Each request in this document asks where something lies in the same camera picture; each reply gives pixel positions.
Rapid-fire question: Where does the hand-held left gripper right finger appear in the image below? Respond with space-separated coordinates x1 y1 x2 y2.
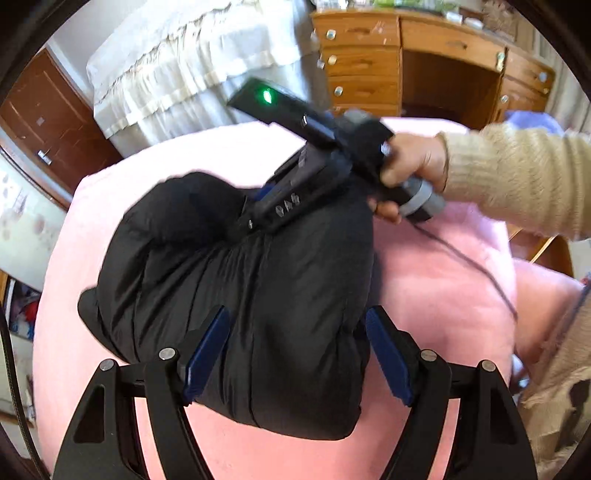
365 305 539 480

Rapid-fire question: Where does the thin dark cable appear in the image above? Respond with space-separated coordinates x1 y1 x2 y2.
418 220 519 320

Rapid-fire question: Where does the wooden chair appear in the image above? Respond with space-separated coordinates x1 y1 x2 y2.
508 228 575 278

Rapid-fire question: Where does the person's right forearm beige sleeve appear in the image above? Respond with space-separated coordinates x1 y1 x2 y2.
438 122 591 241

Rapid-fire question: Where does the person's right hand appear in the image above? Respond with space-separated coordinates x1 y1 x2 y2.
373 133 450 225

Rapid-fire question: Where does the wardrobe with flower-print doors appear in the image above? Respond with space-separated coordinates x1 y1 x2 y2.
0 138 70 342

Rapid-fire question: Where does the black puffer jacket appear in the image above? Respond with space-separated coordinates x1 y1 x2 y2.
78 171 384 441

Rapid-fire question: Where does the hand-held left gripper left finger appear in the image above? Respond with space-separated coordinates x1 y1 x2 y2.
52 305 230 480

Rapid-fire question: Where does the wooden desk with drawers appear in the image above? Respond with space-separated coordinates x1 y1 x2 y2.
310 7 557 123

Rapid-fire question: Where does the brown wooden door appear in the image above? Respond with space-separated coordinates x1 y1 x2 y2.
0 48 123 208

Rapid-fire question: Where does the bed with pink sheet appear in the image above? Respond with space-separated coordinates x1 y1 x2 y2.
32 117 585 480

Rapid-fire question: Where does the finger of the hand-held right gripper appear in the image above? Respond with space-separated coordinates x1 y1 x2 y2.
236 178 324 241

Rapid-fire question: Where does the white ruffled cloth cover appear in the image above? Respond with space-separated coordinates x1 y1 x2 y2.
87 0 319 139

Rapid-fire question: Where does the purple cloth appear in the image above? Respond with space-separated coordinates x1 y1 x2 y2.
505 110 563 137

